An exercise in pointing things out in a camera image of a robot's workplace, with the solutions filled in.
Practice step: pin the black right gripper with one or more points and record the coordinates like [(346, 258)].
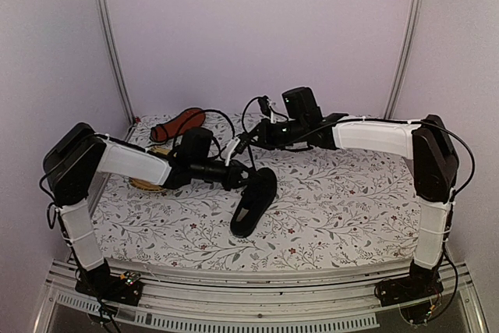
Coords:
[(263, 139)]

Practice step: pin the black shoelace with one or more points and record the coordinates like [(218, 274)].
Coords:
[(253, 167)]

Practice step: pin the right aluminium frame post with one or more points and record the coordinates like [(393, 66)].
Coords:
[(403, 59)]

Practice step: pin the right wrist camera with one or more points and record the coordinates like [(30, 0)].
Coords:
[(266, 108)]

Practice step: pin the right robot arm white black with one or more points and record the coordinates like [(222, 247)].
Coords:
[(427, 143)]

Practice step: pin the black shoe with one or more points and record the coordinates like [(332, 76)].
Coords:
[(256, 199)]

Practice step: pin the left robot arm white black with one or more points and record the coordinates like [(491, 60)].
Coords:
[(82, 155)]

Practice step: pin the red-soled shoe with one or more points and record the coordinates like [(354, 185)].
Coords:
[(177, 126)]

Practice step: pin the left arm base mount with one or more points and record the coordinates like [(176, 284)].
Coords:
[(107, 287)]

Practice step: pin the front aluminium rail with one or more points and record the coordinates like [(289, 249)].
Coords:
[(185, 300)]

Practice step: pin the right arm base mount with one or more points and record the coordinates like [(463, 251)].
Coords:
[(407, 289)]

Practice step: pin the floral tablecloth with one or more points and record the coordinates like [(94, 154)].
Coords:
[(369, 201)]

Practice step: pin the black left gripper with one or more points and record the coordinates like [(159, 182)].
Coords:
[(234, 179)]

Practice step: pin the aluminium frame post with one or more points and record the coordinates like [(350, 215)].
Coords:
[(403, 59), (109, 39)]

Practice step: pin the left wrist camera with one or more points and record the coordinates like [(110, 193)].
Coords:
[(235, 146)]

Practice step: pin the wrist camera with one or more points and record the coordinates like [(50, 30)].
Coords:
[(235, 146), (266, 108)]

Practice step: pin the left aluminium frame post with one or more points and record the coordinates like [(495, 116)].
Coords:
[(109, 39)]

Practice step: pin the woven bamboo tray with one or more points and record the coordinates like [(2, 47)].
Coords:
[(145, 185)]

